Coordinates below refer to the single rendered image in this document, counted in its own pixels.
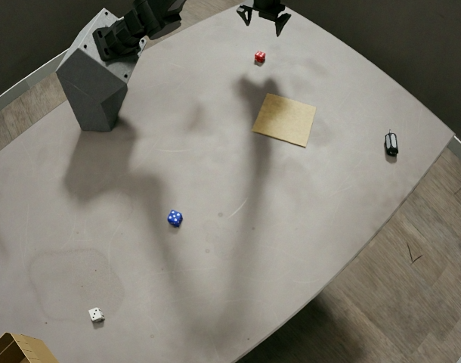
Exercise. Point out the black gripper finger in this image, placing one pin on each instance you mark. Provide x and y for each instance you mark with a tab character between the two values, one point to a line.
242	11
278	26

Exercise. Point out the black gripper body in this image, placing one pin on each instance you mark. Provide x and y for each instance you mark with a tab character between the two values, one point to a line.
266	10

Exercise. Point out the blue die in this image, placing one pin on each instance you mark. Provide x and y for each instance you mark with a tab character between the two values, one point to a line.
175	218

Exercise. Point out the red die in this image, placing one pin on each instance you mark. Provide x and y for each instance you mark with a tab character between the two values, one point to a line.
260	56

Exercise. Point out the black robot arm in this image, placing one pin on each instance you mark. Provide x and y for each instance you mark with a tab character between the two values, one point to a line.
154	18

